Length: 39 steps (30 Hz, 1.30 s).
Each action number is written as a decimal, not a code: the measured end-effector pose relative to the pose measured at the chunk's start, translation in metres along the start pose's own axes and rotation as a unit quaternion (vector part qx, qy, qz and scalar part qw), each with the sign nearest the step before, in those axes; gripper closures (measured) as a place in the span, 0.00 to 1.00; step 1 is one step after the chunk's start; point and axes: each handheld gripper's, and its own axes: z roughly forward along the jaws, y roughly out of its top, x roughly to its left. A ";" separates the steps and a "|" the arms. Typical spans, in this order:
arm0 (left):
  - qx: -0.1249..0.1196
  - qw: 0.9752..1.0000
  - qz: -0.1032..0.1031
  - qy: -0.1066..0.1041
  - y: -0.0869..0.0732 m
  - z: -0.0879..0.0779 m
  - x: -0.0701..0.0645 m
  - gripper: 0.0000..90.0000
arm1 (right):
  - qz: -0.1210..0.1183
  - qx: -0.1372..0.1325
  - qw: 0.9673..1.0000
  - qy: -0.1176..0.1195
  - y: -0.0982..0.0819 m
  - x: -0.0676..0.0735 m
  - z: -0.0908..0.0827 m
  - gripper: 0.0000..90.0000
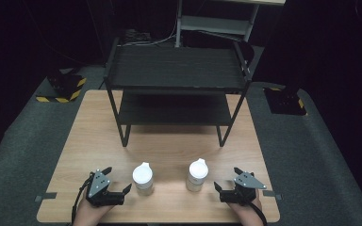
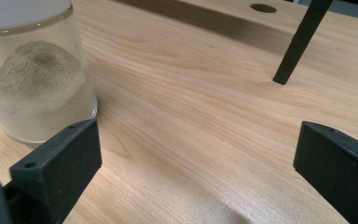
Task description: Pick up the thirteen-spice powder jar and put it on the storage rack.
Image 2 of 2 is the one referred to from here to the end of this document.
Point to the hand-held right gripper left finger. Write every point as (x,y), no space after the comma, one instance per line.
(59,165)

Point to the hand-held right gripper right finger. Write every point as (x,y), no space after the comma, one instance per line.
(338,165)

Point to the glass jar of beige powder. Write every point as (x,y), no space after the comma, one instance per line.
(34,77)

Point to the black metal shelf rack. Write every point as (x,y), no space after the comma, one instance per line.
(301,37)

